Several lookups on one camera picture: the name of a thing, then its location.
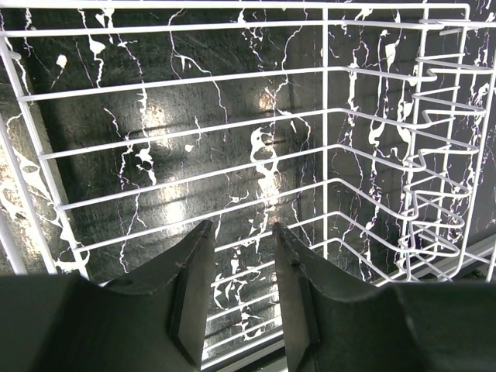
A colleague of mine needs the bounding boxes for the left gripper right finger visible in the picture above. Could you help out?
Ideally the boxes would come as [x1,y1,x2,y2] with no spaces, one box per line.
[273,223,495,371]

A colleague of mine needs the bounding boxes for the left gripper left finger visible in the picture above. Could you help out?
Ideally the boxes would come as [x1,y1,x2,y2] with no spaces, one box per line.
[1,220,215,371]

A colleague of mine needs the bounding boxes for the black marble pattern mat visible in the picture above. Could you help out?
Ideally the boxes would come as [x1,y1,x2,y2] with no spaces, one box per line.
[0,0,496,350]

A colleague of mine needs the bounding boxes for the white wire dish rack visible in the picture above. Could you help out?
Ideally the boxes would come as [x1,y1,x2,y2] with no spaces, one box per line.
[0,2,496,365]

